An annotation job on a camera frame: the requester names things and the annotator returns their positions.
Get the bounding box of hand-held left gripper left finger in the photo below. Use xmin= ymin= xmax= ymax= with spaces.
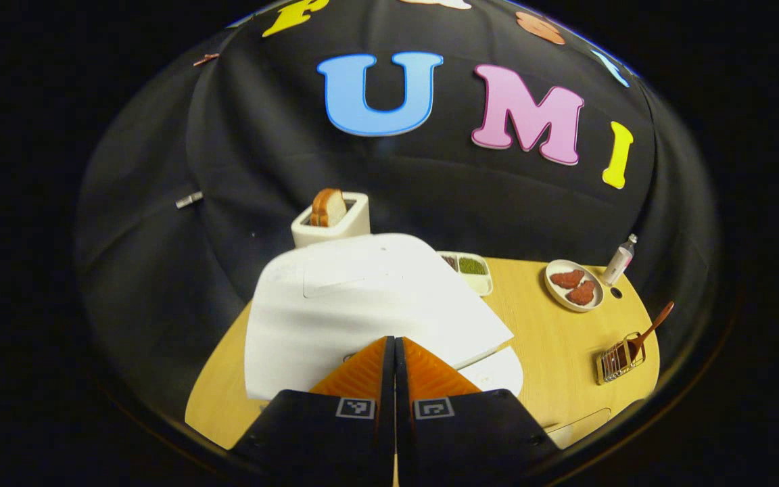
xmin=231 ymin=336 xmax=396 ymax=487

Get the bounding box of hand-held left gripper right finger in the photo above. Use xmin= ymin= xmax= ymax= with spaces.
xmin=395 ymin=336 xmax=561 ymax=487

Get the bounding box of clear tray of rice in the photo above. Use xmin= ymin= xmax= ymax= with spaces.
xmin=545 ymin=407 xmax=612 ymax=450

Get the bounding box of white rice cooker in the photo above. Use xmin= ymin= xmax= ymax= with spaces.
xmin=244 ymin=233 xmax=524 ymax=401

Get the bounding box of metal wire chopstick holder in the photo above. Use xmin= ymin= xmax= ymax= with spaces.
xmin=596 ymin=331 xmax=647 ymax=386

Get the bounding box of brown wooden spoon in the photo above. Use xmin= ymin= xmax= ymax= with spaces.
xmin=626 ymin=301 xmax=676 ymax=363

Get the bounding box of white oval plate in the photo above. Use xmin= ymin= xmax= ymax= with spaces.
xmin=544 ymin=259 xmax=605 ymax=313

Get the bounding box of white divided grain dish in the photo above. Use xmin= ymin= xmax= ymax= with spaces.
xmin=435 ymin=251 xmax=494 ymax=298

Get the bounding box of white toaster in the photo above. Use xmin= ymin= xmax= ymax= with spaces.
xmin=291 ymin=191 xmax=371 ymax=249

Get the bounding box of brown bread slice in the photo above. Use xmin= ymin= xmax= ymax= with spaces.
xmin=310 ymin=188 xmax=348 ymax=228

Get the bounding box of small clear bottle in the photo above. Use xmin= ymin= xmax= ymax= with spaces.
xmin=601 ymin=233 xmax=638 ymax=285

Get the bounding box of black backdrop cloth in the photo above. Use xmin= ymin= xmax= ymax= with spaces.
xmin=75 ymin=0 xmax=722 ymax=434

